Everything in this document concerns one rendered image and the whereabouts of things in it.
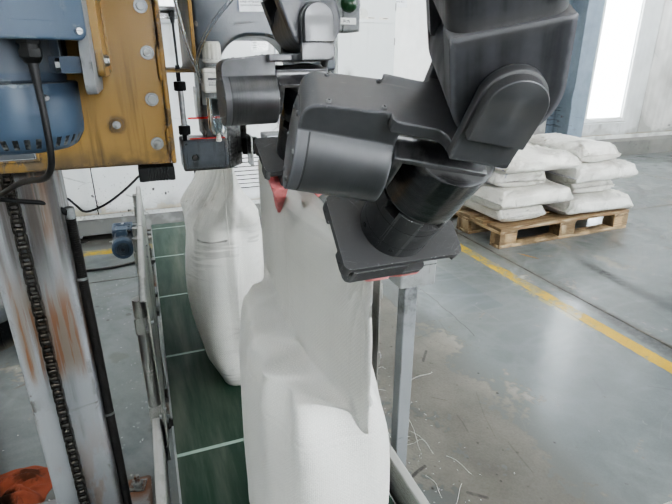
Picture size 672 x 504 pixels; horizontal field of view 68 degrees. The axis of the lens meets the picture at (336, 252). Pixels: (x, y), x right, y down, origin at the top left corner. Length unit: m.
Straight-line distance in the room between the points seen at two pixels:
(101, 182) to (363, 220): 3.39
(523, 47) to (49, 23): 0.52
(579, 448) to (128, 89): 1.68
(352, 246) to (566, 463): 1.55
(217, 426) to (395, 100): 1.08
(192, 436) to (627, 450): 1.39
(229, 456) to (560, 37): 1.08
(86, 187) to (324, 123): 3.48
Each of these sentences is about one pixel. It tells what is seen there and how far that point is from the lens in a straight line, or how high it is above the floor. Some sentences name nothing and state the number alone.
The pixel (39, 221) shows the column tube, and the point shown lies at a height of 0.93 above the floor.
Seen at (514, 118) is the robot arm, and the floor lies 1.17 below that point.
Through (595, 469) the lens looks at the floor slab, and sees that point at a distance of 1.88.
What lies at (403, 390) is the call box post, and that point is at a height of 0.52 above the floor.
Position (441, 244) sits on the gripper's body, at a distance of 0.41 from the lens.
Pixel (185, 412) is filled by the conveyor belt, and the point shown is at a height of 0.38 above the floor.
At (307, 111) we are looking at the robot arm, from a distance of 0.28.
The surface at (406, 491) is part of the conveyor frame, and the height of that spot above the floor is 0.40.
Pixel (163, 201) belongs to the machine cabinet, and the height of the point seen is 0.25.
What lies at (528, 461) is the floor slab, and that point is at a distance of 1.83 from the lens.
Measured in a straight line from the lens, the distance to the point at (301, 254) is 0.62.
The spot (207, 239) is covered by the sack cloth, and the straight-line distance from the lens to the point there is 1.24.
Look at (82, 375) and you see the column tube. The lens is 1.14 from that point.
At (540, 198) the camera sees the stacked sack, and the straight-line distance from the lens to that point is 3.64.
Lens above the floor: 1.19
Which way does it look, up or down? 21 degrees down
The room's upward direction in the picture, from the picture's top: straight up
